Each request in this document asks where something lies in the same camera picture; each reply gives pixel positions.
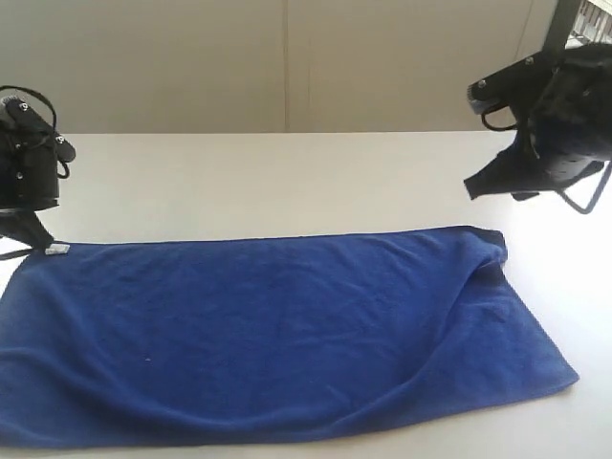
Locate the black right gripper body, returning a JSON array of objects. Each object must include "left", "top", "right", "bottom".
[{"left": 528, "top": 43, "right": 611, "bottom": 182}]

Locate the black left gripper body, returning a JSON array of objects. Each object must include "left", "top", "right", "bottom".
[{"left": 0, "top": 107, "right": 61, "bottom": 212}]

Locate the blue microfibre towel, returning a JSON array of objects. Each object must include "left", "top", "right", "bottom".
[{"left": 1, "top": 227, "right": 579, "bottom": 449}]

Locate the white label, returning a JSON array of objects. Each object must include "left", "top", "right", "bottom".
[{"left": 45, "top": 244, "right": 70, "bottom": 255}]

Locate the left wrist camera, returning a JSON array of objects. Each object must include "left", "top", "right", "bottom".
[{"left": 1, "top": 95, "right": 77, "bottom": 164}]

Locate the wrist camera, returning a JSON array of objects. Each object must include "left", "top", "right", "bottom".
[
  {"left": 467, "top": 51, "right": 559, "bottom": 115},
  {"left": 1, "top": 95, "right": 77, "bottom": 164}
]

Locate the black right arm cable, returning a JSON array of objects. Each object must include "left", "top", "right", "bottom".
[{"left": 480, "top": 104, "right": 612, "bottom": 215}]

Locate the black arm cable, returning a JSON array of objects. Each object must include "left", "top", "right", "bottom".
[
  {"left": 0, "top": 84, "right": 73, "bottom": 181},
  {"left": 480, "top": 104, "right": 612, "bottom": 215}
]

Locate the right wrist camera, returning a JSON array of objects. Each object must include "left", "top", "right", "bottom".
[{"left": 467, "top": 51, "right": 559, "bottom": 115}]

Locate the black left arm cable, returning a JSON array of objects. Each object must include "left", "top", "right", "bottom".
[{"left": 0, "top": 84, "right": 73, "bottom": 181}]

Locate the dark window frame post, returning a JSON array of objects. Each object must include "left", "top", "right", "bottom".
[{"left": 542, "top": 0, "right": 581, "bottom": 52}]

